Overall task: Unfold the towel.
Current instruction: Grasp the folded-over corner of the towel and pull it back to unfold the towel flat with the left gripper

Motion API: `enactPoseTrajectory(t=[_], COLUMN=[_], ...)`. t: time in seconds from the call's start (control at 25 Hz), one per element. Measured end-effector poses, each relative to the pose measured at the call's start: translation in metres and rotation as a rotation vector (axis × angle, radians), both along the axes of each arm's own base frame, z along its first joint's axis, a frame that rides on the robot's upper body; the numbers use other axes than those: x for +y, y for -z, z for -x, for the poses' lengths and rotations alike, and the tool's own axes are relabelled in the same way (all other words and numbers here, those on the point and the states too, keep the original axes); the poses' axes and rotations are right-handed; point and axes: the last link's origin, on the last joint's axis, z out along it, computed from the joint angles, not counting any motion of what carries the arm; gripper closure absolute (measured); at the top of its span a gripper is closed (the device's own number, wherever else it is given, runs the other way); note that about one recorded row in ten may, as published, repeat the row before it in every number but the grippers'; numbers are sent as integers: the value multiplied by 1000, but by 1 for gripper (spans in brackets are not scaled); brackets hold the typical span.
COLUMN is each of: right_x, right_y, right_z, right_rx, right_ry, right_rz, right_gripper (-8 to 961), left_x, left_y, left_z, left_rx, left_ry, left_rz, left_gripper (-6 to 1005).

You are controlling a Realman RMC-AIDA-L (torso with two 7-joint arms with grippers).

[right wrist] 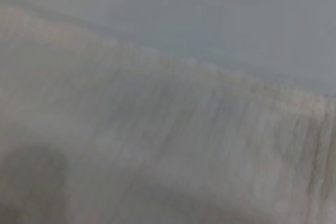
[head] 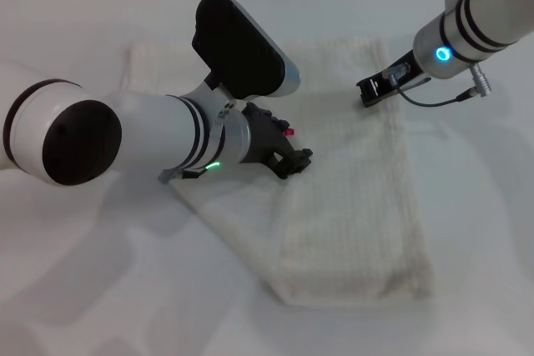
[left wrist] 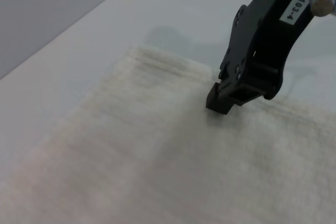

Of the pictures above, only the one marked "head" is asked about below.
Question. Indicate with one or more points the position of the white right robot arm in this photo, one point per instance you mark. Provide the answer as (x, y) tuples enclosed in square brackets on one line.
[(480, 22)]

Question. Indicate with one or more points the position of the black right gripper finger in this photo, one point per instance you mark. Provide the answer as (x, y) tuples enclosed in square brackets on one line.
[(368, 93)]

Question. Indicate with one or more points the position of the clear network plug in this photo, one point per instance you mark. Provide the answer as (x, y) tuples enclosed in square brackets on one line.
[(398, 70)]

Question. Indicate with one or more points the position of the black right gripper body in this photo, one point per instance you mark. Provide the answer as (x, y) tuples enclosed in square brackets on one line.
[(398, 78)]

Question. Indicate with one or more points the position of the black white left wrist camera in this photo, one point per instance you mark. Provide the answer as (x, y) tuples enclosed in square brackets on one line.
[(242, 47)]

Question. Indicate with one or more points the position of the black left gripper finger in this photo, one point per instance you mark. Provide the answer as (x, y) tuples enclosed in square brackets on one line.
[(284, 167), (302, 159)]

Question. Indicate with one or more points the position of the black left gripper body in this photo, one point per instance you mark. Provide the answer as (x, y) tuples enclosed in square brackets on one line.
[(263, 135)]

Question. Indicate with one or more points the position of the white ribbed towel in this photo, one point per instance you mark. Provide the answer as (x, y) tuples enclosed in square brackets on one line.
[(350, 189)]

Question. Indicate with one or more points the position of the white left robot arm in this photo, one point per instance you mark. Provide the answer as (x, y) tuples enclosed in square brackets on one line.
[(154, 131)]

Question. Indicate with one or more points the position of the red towel label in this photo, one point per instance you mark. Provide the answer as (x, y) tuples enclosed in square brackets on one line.
[(289, 132)]

